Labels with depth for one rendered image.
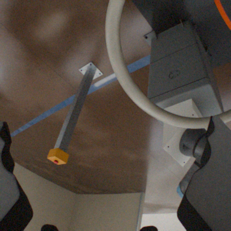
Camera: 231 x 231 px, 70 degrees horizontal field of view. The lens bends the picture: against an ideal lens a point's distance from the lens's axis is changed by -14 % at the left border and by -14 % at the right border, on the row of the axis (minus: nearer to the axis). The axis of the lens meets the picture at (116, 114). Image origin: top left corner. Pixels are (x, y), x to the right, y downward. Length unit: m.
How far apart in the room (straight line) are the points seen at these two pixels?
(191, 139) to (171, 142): 0.10
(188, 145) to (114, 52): 0.71
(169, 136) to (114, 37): 0.68
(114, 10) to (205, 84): 0.72
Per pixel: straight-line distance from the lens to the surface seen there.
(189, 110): 1.00
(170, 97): 1.05
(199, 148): 0.95
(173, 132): 0.97
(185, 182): 0.94
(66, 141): 1.55
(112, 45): 0.39
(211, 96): 1.06
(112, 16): 0.38
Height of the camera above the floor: 1.58
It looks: 38 degrees down
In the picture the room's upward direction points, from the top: 168 degrees counter-clockwise
